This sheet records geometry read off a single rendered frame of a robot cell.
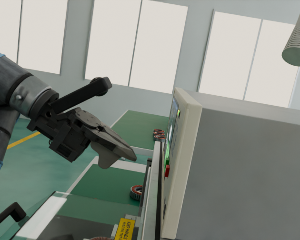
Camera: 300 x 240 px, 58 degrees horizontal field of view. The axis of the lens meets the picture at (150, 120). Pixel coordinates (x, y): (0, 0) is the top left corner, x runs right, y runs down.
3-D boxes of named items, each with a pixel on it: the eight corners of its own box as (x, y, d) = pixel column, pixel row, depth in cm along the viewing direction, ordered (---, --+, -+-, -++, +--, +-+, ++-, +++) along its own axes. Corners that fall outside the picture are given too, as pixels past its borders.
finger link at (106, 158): (123, 177, 54) (85, 152, 54) (139, 155, 53) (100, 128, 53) (120, 184, 51) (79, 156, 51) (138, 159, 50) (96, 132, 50)
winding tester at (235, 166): (160, 237, 40) (187, 102, 36) (162, 153, 83) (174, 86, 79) (425, 287, 39) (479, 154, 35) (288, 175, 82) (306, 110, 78)
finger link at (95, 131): (114, 147, 53) (77, 123, 53) (119, 141, 53) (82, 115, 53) (109, 155, 49) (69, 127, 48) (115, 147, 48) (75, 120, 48)
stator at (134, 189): (131, 189, 138) (132, 182, 137) (153, 193, 137) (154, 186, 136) (127, 199, 127) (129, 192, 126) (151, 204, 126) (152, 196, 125)
